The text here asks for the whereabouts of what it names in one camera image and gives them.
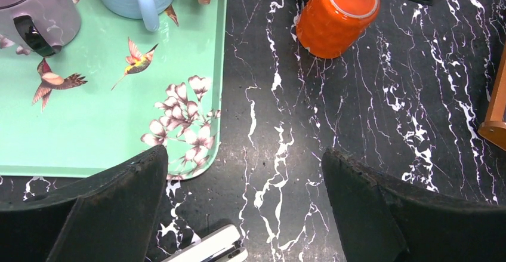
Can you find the orange wooden dish rack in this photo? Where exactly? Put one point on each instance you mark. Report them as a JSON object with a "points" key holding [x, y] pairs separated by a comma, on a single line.
{"points": [[493, 127]]}

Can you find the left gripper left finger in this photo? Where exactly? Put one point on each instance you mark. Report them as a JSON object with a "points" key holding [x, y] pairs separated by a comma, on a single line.
{"points": [[109, 216]]}

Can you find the orange upside-down mug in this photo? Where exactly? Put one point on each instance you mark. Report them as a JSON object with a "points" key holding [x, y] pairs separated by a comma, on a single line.
{"points": [[327, 28]]}

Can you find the white black small device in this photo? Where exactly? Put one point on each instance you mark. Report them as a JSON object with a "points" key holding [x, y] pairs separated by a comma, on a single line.
{"points": [[222, 245]]}

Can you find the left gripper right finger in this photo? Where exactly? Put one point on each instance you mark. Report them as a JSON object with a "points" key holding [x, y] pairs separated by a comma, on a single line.
{"points": [[382, 218]]}

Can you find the pinkish mug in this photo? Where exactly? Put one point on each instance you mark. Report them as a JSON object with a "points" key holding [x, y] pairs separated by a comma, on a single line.
{"points": [[43, 26]]}

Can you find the green floral serving tray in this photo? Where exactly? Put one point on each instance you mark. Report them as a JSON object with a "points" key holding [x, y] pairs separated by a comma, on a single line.
{"points": [[141, 89]]}

